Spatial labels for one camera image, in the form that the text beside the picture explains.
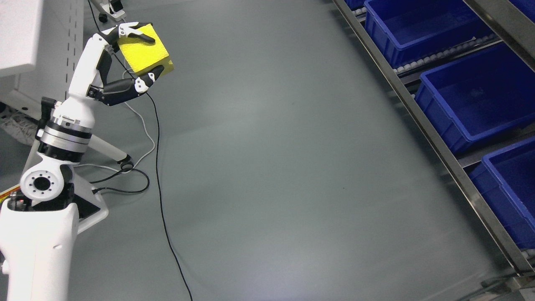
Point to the blue plastic bin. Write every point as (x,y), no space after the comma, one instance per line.
(408,30)
(505,179)
(479,99)

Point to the yellow foam block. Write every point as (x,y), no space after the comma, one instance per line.
(142,56)

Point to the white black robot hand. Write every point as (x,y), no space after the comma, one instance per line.
(88,85)

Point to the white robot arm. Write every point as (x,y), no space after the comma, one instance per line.
(38,268)

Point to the white equipment stand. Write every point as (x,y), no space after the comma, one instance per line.
(46,62)

